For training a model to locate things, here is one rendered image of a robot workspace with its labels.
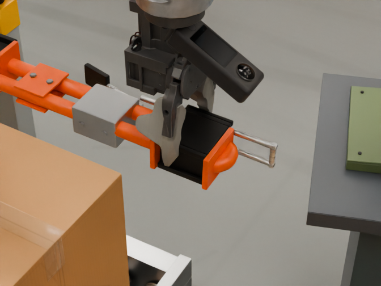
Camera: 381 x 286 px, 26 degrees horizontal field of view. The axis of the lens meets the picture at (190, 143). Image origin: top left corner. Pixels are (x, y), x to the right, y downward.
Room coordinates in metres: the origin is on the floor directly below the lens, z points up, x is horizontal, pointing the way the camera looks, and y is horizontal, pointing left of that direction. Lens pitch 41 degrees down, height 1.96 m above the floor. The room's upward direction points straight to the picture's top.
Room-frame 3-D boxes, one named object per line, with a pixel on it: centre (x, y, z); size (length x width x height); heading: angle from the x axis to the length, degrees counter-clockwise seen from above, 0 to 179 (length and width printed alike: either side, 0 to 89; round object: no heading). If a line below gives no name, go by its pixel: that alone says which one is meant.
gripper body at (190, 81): (0.83, 0.02, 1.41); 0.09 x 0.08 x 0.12; 61
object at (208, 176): (0.81, 0.00, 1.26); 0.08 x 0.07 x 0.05; 62
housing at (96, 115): (0.87, 0.11, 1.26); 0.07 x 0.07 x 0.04; 62
